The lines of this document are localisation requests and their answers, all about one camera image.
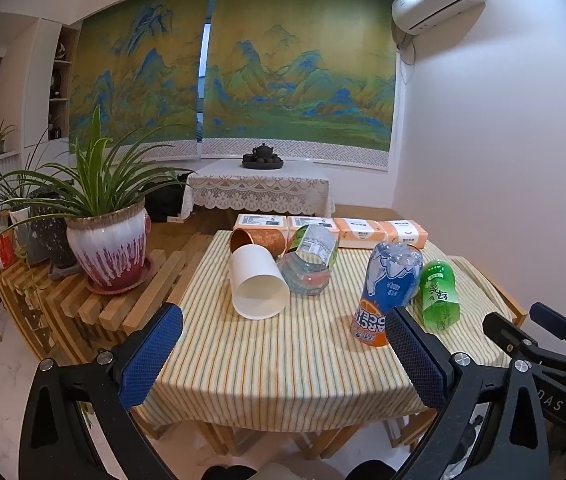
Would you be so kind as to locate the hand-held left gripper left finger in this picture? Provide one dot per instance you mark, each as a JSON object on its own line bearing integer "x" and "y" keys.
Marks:
{"x": 150, "y": 355}

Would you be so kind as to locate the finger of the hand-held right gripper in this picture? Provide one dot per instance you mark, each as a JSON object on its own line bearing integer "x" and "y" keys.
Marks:
{"x": 552, "y": 318}
{"x": 510, "y": 335}

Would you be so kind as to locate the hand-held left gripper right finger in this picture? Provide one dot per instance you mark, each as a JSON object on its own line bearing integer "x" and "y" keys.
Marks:
{"x": 420, "y": 360}

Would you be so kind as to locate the white paper cup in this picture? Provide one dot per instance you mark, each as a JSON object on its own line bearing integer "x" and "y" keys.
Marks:
{"x": 258, "y": 285}

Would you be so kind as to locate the brown patterned cup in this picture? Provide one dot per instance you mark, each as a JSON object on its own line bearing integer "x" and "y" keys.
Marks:
{"x": 263, "y": 241}

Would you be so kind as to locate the wooden table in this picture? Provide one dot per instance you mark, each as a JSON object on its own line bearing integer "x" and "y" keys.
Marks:
{"x": 514, "y": 308}

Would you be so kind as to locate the slatted wooden plant stand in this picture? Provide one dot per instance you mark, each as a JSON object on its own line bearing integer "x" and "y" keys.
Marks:
{"x": 108, "y": 315}

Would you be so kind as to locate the green drink bottle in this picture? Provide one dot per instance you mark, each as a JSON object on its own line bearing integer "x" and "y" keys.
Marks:
{"x": 438, "y": 295}

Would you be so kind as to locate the pink plant saucer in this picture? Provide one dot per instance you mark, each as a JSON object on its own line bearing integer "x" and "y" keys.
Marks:
{"x": 138, "y": 280}

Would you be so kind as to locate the blue and orange drink bottle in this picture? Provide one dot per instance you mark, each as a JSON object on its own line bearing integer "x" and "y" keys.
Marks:
{"x": 388, "y": 290}

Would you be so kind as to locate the spider plant in white-red pot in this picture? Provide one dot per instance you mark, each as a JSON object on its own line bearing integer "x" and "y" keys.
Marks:
{"x": 108, "y": 250}

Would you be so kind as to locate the orange and white tissue pack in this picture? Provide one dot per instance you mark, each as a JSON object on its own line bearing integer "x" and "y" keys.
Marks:
{"x": 358, "y": 232}
{"x": 405, "y": 232}
{"x": 303, "y": 222}
{"x": 260, "y": 222}

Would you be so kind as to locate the striped yellow tablecloth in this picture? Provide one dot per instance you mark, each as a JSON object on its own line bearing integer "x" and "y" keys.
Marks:
{"x": 288, "y": 360}

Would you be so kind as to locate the clear plastic bottle green label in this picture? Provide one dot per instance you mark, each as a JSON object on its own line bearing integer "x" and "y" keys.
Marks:
{"x": 313, "y": 255}

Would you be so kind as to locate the plant in dark speckled pot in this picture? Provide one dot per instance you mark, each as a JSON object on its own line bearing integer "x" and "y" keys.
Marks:
{"x": 50, "y": 242}

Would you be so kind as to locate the black bag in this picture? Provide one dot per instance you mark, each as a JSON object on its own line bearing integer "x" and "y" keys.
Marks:
{"x": 163, "y": 200}

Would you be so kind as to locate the white lace tablecloth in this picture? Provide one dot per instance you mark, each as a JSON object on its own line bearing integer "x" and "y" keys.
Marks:
{"x": 258, "y": 190}

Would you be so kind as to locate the dark teapot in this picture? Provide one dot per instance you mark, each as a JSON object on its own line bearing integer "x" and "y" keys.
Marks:
{"x": 263, "y": 152}

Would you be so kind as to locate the landscape painting roller blind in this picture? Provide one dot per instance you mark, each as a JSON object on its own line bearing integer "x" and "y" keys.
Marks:
{"x": 298, "y": 75}
{"x": 133, "y": 75}

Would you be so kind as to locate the wooden wall shelf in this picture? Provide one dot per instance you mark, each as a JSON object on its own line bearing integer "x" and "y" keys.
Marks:
{"x": 60, "y": 85}

